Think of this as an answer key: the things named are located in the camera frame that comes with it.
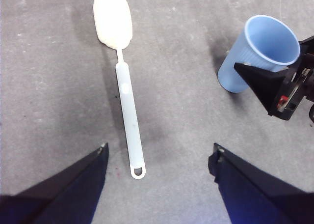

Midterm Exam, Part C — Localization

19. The grey handled sponge cup brush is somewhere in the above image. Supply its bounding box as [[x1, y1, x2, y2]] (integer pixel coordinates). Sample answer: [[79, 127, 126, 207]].
[[93, 0, 147, 180]]

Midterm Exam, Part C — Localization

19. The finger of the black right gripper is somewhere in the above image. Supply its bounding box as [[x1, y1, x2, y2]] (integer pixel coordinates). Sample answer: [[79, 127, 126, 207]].
[[233, 62, 290, 116], [298, 35, 314, 55]]

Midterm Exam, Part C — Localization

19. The blue ribbed plastic cup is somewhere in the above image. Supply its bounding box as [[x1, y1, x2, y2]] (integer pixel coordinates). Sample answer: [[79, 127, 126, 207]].
[[217, 14, 301, 94]]

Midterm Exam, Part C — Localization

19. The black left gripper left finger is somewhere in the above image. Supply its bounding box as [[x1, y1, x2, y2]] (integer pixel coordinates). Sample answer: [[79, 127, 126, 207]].
[[0, 142, 109, 224]]

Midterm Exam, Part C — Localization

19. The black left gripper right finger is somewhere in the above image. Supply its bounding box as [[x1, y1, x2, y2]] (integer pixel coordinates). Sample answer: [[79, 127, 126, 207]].
[[208, 142, 314, 224]]

